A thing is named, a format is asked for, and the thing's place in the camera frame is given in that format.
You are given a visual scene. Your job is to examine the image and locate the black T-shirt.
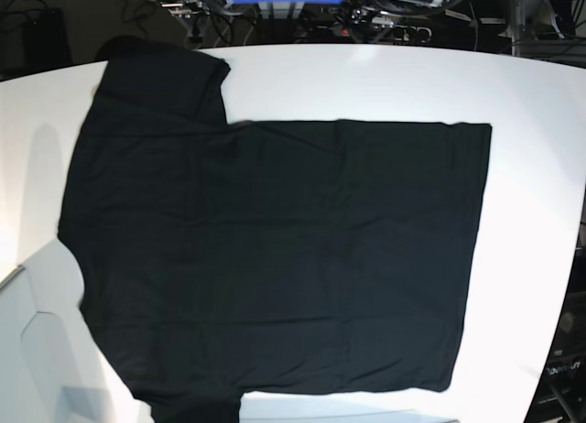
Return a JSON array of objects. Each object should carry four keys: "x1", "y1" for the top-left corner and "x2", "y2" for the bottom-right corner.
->
[{"x1": 58, "y1": 40, "x2": 492, "y2": 422}]

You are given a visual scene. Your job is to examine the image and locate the black power strip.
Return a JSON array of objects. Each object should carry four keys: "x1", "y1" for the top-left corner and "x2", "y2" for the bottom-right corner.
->
[{"x1": 321, "y1": 24, "x2": 432, "y2": 46}]

